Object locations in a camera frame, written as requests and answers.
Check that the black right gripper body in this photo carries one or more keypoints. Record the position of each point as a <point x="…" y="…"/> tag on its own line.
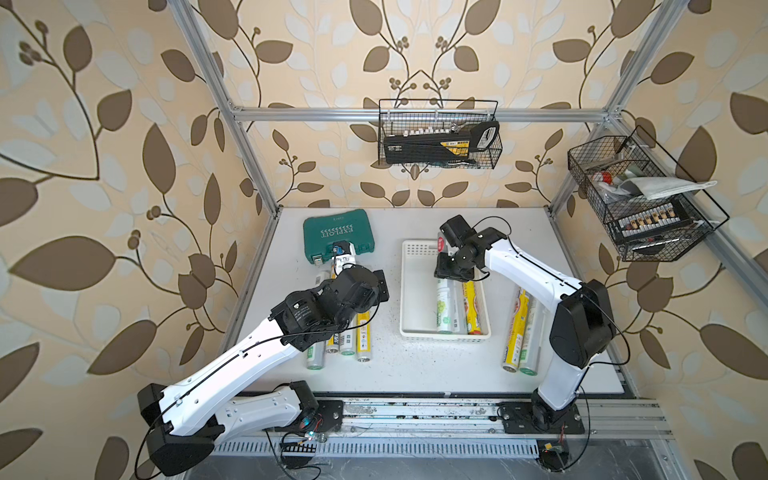
<point x="453" y="266"/>

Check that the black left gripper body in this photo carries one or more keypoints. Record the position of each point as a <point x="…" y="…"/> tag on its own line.
<point x="377" y="285"/>

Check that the yellow red wrap box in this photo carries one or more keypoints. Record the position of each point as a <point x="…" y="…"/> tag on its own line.
<point x="470" y="307"/>

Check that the white green roll group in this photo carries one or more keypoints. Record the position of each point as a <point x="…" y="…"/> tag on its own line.
<point x="445" y="297"/>

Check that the yellow wrap roll group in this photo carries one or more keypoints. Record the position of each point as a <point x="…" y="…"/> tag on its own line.
<point x="517" y="331"/>
<point x="363" y="343"/>

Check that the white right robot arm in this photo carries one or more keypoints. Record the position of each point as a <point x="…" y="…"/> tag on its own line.
<point x="582" y="326"/>

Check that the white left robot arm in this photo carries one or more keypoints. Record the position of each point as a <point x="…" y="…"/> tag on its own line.
<point x="187" y="420"/>

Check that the yellow red wrap roll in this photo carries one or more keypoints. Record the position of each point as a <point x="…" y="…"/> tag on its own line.
<point x="333" y="343"/>

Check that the white green label wrap roll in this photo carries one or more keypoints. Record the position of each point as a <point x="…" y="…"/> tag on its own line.
<point x="347" y="343"/>

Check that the white perforated plastic basket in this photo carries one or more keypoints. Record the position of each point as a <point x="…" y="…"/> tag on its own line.
<point x="419" y="298"/>

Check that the white barcode wrap roll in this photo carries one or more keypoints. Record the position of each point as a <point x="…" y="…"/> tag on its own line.
<point x="316" y="353"/>

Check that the black yellow tool in basket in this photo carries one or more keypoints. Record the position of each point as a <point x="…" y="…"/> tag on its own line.
<point x="471" y="145"/>

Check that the green plastic tool case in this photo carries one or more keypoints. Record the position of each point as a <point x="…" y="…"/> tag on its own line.
<point x="321" y="234"/>

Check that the green white roll far right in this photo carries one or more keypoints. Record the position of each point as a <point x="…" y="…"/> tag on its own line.
<point x="531" y="346"/>

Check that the white folded paper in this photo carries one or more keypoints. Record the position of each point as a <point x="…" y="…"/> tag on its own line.
<point x="654" y="188"/>

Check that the socket bit set tray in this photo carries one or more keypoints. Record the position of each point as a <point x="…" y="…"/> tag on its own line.
<point x="654" y="220"/>

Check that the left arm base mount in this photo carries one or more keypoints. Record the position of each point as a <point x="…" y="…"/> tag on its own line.
<point x="319" y="416"/>

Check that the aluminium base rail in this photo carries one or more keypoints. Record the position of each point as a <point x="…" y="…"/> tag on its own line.
<point x="450" y="428"/>

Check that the black wire basket back wall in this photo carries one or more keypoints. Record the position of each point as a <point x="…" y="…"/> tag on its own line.
<point x="388" y="124"/>

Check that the black wire basket wall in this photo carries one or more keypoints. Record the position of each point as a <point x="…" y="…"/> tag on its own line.
<point x="601" y="165"/>
<point x="388" y="124"/>

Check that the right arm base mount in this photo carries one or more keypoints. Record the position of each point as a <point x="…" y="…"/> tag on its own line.
<point x="535" y="416"/>

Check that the horizontal aluminium frame bar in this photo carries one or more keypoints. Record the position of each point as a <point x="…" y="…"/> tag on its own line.
<point x="365" y="115"/>

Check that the black wire basket right wall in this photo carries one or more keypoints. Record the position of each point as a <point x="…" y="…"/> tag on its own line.
<point x="601" y="165"/>

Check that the right aluminium frame post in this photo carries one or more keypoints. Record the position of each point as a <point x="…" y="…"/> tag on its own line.
<point x="609" y="119"/>

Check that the aluminium frame post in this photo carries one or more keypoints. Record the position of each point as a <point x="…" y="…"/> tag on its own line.
<point x="609" y="119"/>
<point x="184" y="17"/>

